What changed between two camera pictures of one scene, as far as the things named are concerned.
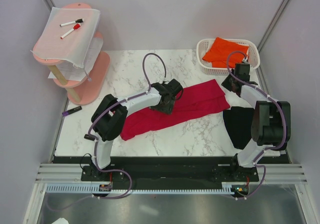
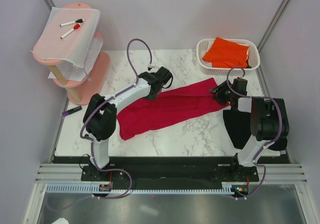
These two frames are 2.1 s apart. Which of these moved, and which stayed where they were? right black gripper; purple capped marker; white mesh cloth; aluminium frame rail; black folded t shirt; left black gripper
Moved: left black gripper; right black gripper
Stayed: white mesh cloth; purple capped marker; black folded t shirt; aluminium frame rail
